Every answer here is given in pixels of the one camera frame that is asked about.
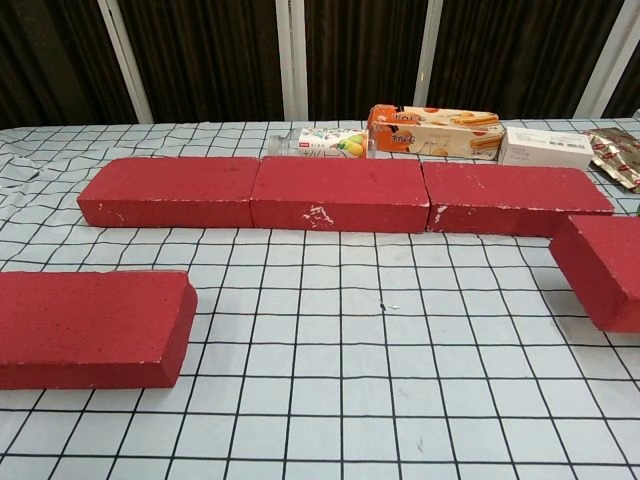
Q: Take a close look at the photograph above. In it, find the red foam brick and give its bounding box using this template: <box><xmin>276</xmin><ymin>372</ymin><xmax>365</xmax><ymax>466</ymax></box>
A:
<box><xmin>0</xmin><ymin>270</ymin><xmax>199</xmax><ymax>391</ymax></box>
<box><xmin>76</xmin><ymin>156</ymin><xmax>261</xmax><ymax>229</ymax></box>

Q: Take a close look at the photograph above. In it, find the red brick grey tape patch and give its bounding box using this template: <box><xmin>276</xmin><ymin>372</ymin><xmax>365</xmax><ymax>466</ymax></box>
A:
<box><xmin>548</xmin><ymin>214</ymin><xmax>640</xmax><ymax>334</ymax></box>

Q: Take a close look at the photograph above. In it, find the red brick white scuffed face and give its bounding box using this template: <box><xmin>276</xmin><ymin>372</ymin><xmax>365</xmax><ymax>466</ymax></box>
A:
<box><xmin>249</xmin><ymin>155</ymin><xmax>431</xmax><ymax>235</ymax></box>

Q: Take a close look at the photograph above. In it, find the clear bottle floral label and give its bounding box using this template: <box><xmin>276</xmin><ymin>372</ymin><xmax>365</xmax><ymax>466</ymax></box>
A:
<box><xmin>268</xmin><ymin>126</ymin><xmax>376</xmax><ymax>161</ymax></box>

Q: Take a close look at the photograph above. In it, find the white black checked tablecloth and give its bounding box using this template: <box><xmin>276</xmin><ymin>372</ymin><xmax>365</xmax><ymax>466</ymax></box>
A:
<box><xmin>0</xmin><ymin>117</ymin><xmax>640</xmax><ymax>480</ymax></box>

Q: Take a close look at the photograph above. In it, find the orange biscuit box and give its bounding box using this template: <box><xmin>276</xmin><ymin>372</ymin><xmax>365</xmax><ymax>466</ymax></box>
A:
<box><xmin>367</xmin><ymin>103</ymin><xmax>506</xmax><ymax>162</ymax></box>

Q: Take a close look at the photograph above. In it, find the red brick chipped corner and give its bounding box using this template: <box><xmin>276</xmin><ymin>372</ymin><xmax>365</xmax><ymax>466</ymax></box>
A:
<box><xmin>422</xmin><ymin>161</ymin><xmax>615</xmax><ymax>239</ymax></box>

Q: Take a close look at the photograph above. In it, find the dark brown curtain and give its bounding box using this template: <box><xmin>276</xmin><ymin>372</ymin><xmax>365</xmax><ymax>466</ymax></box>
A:
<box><xmin>0</xmin><ymin>0</ymin><xmax>640</xmax><ymax>130</ymax></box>

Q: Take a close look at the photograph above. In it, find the small white cardboard box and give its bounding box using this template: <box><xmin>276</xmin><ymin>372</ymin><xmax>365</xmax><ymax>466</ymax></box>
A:
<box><xmin>497</xmin><ymin>125</ymin><xmax>595</xmax><ymax>171</ymax></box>

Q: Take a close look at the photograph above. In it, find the gold foil snack packet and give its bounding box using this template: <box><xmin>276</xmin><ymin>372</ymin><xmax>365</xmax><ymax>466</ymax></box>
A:
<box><xmin>579</xmin><ymin>127</ymin><xmax>640</xmax><ymax>195</ymax></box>

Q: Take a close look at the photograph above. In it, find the white double frame post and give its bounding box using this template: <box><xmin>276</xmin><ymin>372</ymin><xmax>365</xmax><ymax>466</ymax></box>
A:
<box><xmin>274</xmin><ymin>0</ymin><xmax>309</xmax><ymax>121</ymax></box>

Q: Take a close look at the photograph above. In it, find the white post with foot bracket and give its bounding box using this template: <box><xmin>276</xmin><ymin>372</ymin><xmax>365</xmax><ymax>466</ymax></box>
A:
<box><xmin>414</xmin><ymin>0</ymin><xmax>454</xmax><ymax>120</ymax></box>

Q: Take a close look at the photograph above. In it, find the white slanted frame post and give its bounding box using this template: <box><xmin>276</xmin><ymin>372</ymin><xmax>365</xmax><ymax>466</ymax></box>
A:
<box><xmin>577</xmin><ymin>0</ymin><xmax>634</xmax><ymax>119</ymax></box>
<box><xmin>97</xmin><ymin>0</ymin><xmax>154</xmax><ymax>124</ymax></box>

